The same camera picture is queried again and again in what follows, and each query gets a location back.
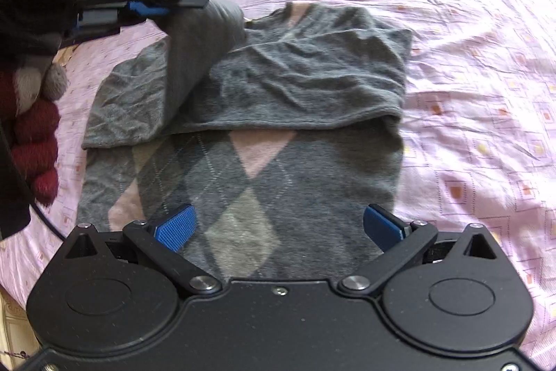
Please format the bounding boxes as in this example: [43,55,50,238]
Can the grey argyle knit sweater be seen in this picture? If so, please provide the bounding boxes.
[77,3,413,280]

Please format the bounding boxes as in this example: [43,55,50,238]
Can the black gloved left hand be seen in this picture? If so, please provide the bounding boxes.
[1,0,75,70]

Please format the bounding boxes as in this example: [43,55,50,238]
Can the pink patterned bed sheet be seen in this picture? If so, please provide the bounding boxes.
[0,0,556,363]

